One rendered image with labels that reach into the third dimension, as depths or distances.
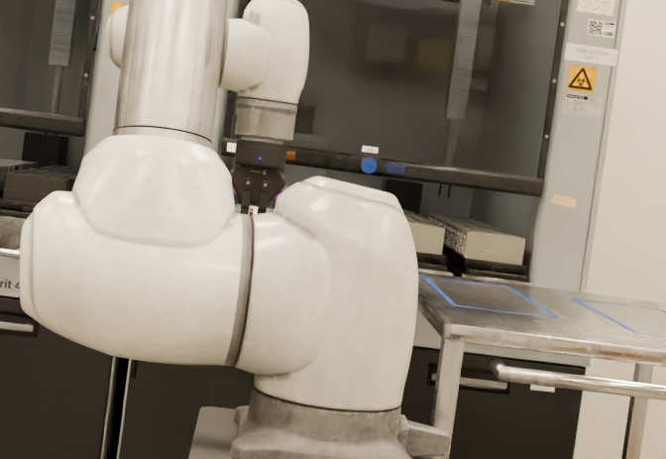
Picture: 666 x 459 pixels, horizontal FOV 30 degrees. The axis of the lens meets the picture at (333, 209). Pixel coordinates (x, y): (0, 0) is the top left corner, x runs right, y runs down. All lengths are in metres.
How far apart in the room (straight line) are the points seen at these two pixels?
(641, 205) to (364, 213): 2.43
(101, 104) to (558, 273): 0.91
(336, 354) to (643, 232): 2.46
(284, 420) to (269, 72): 0.69
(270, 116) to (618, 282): 1.96
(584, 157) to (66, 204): 1.38
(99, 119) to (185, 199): 1.16
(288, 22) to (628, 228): 1.96
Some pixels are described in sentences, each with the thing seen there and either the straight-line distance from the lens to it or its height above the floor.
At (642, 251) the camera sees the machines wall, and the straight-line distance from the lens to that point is 3.61.
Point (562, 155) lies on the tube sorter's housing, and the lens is 2.39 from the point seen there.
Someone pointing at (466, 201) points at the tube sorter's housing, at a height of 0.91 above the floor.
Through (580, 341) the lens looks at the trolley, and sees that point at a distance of 1.50.
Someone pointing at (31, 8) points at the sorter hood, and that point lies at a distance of 2.36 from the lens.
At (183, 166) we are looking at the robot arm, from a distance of 1.20.
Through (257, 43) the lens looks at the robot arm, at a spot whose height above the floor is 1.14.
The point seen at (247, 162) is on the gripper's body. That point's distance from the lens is 1.80.
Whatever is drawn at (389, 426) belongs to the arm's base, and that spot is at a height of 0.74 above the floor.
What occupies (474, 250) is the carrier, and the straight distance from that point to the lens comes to 2.35.
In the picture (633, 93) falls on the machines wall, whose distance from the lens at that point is 3.58.
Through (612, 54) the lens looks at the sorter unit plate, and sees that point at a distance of 2.42.
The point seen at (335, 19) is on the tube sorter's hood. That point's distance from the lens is 2.32.
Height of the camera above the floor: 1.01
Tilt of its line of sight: 3 degrees down
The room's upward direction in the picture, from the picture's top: 8 degrees clockwise
